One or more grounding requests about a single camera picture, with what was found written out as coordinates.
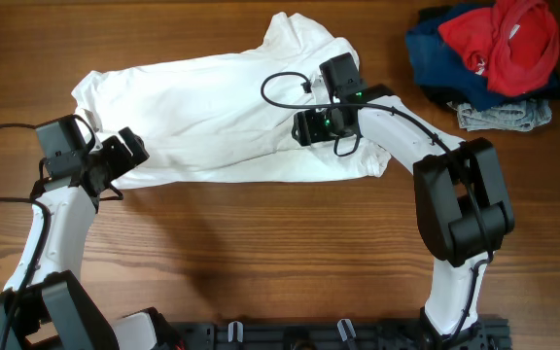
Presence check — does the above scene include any white t-shirt with black print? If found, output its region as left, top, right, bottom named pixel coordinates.
left=72, top=13, right=390, bottom=190

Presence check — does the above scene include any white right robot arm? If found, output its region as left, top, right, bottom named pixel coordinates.
left=292, top=86, right=514, bottom=349

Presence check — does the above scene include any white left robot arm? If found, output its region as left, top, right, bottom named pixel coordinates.
left=0, top=122, right=169, bottom=349

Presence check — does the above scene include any dark blue garment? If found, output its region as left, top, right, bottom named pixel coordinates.
left=404, top=3, right=560, bottom=113

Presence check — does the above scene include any grey denim garment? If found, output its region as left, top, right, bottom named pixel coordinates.
left=447, top=99, right=552, bottom=132

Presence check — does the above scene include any red garment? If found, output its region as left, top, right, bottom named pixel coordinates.
left=437, top=0, right=560, bottom=97

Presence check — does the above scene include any black garment under pile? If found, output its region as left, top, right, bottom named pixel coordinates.
left=415, top=4, right=560, bottom=113

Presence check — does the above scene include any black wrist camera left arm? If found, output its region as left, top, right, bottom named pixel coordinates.
left=35, top=115, right=96, bottom=179

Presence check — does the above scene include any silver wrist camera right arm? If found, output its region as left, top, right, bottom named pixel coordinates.
left=319, top=52, right=368, bottom=103

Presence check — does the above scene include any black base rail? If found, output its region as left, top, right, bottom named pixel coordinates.
left=172, top=319, right=513, bottom=350

